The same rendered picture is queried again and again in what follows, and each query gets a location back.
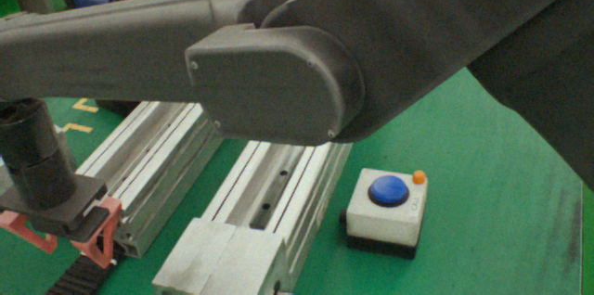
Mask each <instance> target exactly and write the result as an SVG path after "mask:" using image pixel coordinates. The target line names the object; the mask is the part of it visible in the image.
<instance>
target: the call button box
mask: <svg viewBox="0 0 594 295"><path fill-rule="evenodd" d="M384 175H392V176H396V177H398V178H400V179H402V180H403V181H404V182H405V184H406V186H407V192H406V195H405V197H404V198H403V199H401V200H399V201H397V202H391V203H387V202H382V201H379V200H377V199H375V198H374V197H373V196H372V194H371V184H372V182H373V181H374V180H375V179H376V178H378V177H380V176H384ZM427 184H428V181H427V177H425V183H424V184H423V185H416V184H414V183H413V175H412V174H404V173H393V172H385V171H379V170H373V169H366V168H364V169H362V172H361V174H360V176H359V179H358V181H357V184H356V187H355V193H354V194H353V197H352V198H351V200H350V203H349V207H348V209H347V210H346V209H342V210H341V214H340V222H341V223H343V224H347V234H348V235H347V247H348V248H352V249H357V250H366V251H371V252H376V253H381V254H387V255H392V256H396V257H401V258H406V259H410V260H413V259H414V258H416V253H417V247H418V243H419V238H420V230H421V226H422V220H423V215H425V207H426V204H425V203H426V195H427Z"/></svg>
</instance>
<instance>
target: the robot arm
mask: <svg viewBox="0 0 594 295"><path fill-rule="evenodd" d="M464 67H466V68H467V69H468V70H469V71H470V72H471V73H472V76H473V77H474V78H475V79H476V80H477V81H478V82H479V83H480V85H481V86H482V87H483V88H484V89H485V90H486V91H487V92H488V93H489V94H490V95H491V97H492V98H494V99H495V100H496V101H497V102H498V103H500V104H501V105H503V106H505V107H507V108H509V109H513V110H515V111H516V112H517V113H519V114H520V115H521V116H522V117H523V120H524V121H525V122H527V123H528V124H529V125H530V126H531V127H532V128H533V129H534V130H535V131H536V132H537V133H539V134H540V135H541V136H542V137H543V138H544V139H545V140H546V141H547V142H548V143H549V144H550V145H551V147H552V148H553V149H554V150H556V151H557V153H558V154H559V156H560V157H561V158H562V159H563V160H564V161H565V162H566V163H567V164H568V165H569V166H570V168H571V169H572V170H573V171H574V172H575V173H576V174H577V175H578V176H579V177H580V179H581V180H582V181H583V182H584V183H585V185H586V186H587V187H588V188H589V189H590V191H591V192H592V193H593V194H594V0H123V1H121V2H114V3H108V4H102V5H97V6H91V7H86V8H79V9H74V10H67V11H61V12H58V13H56V14H50V15H40V14H38V13H31V14H29V13H28V11H24V12H21V13H19V14H14V15H9V16H7V17H4V18H2V19H0V156H1V158H2V160H3V161H4V163H5V165H6V169H7V172H8V174H9V176H10V178H11V180H12V182H13V185H12V186H11V187H10V189H8V190H7V191H6V192H5V193H4V194H3V195H2V196H1V197H0V213H2V212H3V213H2V214H1V216H0V225H1V226H3V227H4V228H5V229H7V230H9V231H11V232H13V233H15V234H17V235H18V236H20V237H23V238H25V239H27V240H28V241H29V242H31V243H32V244H33V245H35V246H37V247H38V248H40V249H42V250H44V251H46V252H48V253H51V252H52V251H53V250H54V249H55V248H56V246H57V244H58V242H57V236H58V237H64V238H66V239H69V240H70V241H71V243H72V244H73V245H74V246H75V247H77V248H78V249H79V250H81V251H82V252H83V253H85V254H86V255H87V256H89V257H90V258H91V259H93V260H94V262H95V263H97V264H99V265H100V266H101V267H103V268H107V267H108V265H109V264H110V261H111V258H112V250H113V240H114V234H115V231H116V228H117V221H118V218H119V214H120V211H121V208H122V203H121V200H120V199H115V198H110V196H106V198H105V200H104V201H103V202H102V203H101V204H100V205H99V207H98V206H95V205H94V207H93V208H92V210H91V211H90V212H89V213H88V214H87V215H86V216H85V217H84V212H85V211H86V210H87V209H88V208H89V205H90V204H91V203H92V202H93V201H94V200H95V199H97V200H101V199H102V198H103V197H104V196H105V195H106V193H107V192H108V191H109V190H108V187H107V184H106V182H105V180H104V179H100V178H95V177H90V176H87V175H84V174H79V173H73V172H72V170H71V166H70V165H69V162H68V160H67V158H66V155H65V153H64V147H63V146H62V143H61V141H60V138H59V136H58V132H57V130H56V127H55V125H54V123H53V121H52V119H51V116H50V113H49V110H48V108H47V106H46V103H45V100H44V98H43V96H48V97H66V98H84V99H103V100H121V101H138V100H141V102H146V101H160V102H179V103H197V104H200V108H201V110H202V112H204V114H205V115H206V117H207V119H208V121H209V122H210V125H211V126H212V128H213V129H214V131H215V132H216V134H217V135H218V136H219V137H223V138H233V140H243V141H252V142H262V143H271V144H280V145H291V146H300V147H310V148H312V147H320V146H323V145H326V144H327V143H328V142H330V143H336V144H351V143H355V142H359V141H362V140H364V138H367V137H369V136H370V135H372V134H374V133H375V132H376V131H378V130H379V129H381V128H382V126H385V125H386V124H387V122H389V121H391V120H392V119H393V118H395V117H396V116H398V115H399V114H400V113H402V112H403V111H405V110H406V109H409V108H410V107H412V105H413V104H414V103H416V102H417V101H419V100H420V99H421V98H423V97H424V96H426V95H427V94H429V93H430V92H431V91H432V90H433V89H435V88H436V87H438V86H439V85H440V84H442V83H443V81H445V80H446V79H448V78H449V77H450V76H453V75H454V74H456V73H457V72H458V71H460V70H462V69H463V68H464ZM27 219H28V220H29V222H30V224H31V226H32V229H33V230H34V231H37V232H42V233H46V234H47V240H45V239H43V238H42V237H40V236H38V235H36V234H35V233H34V232H33V231H31V230H30V228H28V227H26V226H25V225H24V222H25V221H26V220H27ZM103 227H104V253H103V254H102V253H101V252H100V251H99V249H98V247H97V244H96V243H97V235H98V234H99V232H100V231H101V230H102V228H103Z"/></svg>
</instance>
